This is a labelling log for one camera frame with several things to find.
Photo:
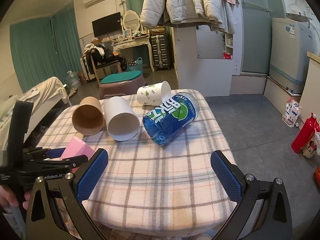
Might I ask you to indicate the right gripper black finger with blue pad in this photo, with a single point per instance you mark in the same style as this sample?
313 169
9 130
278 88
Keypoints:
273 220
44 220

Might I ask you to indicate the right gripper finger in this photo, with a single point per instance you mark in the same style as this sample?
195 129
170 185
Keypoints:
58 164
39 153

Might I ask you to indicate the pink faceted cup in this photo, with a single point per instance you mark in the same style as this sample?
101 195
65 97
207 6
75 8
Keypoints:
75 148

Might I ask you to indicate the brown paper cup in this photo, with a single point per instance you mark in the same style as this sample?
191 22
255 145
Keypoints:
88 118

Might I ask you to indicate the white paper cup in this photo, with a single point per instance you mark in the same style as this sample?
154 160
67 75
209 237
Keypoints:
121 122

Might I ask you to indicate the blue clear plastic cup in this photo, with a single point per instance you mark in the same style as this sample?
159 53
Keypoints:
167 120

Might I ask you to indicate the white cup green print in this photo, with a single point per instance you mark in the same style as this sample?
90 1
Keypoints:
155 94

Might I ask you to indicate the person's left hand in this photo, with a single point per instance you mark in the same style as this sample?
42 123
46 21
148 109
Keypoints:
8 198

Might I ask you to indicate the bed with beige cover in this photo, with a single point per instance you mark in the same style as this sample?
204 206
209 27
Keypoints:
44 96

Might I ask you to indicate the orange package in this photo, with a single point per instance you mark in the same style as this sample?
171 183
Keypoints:
316 176

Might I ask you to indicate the clear water jug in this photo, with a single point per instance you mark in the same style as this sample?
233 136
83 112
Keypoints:
73 80

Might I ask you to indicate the minnie mouse bag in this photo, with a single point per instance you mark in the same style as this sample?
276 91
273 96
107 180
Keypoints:
312 148

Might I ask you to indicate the plaid table cloth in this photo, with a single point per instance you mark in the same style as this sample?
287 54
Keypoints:
166 191

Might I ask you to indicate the red bottle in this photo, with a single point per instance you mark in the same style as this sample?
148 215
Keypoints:
306 133

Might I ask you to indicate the purple stool green cushion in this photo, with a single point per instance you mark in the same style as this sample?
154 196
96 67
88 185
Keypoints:
120 84

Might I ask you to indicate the green curtain left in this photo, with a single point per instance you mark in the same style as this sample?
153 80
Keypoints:
45 47

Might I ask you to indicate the wooden chair with clothes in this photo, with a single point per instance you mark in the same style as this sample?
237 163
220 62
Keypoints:
99 57

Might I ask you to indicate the white detergent bag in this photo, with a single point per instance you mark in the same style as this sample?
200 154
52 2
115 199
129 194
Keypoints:
291 113

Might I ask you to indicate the teal basket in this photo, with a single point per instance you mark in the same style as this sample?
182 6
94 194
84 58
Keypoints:
135 65

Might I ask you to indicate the white dressing table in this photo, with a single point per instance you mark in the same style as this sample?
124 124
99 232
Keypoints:
136 42

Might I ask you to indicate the black television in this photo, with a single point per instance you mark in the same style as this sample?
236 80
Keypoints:
107 24

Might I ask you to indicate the silver suitcase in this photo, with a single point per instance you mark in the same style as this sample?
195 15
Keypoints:
161 51

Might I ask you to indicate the oval vanity mirror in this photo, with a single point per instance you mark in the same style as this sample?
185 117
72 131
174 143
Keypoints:
131 21

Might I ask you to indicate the white puffer jacket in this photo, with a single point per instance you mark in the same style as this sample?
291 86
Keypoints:
217 14

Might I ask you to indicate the frosted glass sliding door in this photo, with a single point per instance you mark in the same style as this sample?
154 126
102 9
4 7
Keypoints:
257 24

